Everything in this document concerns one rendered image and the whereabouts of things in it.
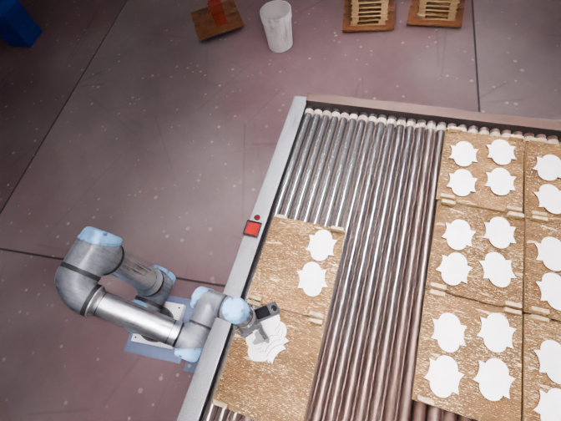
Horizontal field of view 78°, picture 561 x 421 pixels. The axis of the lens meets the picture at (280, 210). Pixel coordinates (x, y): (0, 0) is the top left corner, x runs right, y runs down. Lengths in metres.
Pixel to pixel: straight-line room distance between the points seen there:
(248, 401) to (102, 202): 2.35
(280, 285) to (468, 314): 0.75
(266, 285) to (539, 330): 1.05
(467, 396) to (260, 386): 0.74
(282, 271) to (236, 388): 0.49
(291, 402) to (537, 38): 3.72
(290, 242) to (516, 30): 3.26
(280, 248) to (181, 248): 1.36
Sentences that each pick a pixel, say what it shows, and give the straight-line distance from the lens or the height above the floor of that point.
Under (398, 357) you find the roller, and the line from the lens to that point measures 1.51.
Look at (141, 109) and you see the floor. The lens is 3.86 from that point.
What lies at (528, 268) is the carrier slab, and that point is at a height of 0.94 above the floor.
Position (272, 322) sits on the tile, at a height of 1.00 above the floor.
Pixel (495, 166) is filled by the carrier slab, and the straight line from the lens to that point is 1.91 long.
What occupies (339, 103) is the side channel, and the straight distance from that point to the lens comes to 2.01.
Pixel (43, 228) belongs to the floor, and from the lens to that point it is 3.60.
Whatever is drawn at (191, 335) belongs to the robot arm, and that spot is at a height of 1.35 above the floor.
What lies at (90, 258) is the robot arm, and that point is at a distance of 1.16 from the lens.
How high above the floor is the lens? 2.41
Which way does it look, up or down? 62 degrees down
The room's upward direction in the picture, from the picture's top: 17 degrees counter-clockwise
